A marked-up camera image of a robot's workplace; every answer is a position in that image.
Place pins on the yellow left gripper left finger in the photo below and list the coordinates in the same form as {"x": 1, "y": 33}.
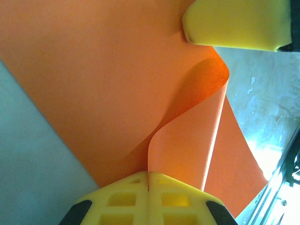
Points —
{"x": 122, "y": 201}

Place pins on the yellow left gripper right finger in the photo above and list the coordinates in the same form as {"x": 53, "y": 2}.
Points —
{"x": 178, "y": 201}

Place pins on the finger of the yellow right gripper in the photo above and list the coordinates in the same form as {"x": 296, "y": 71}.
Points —
{"x": 234, "y": 23}

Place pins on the orange cloth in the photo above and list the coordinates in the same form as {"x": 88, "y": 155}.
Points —
{"x": 93, "y": 82}

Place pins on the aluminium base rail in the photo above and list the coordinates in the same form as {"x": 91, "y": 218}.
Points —
{"x": 269, "y": 201}

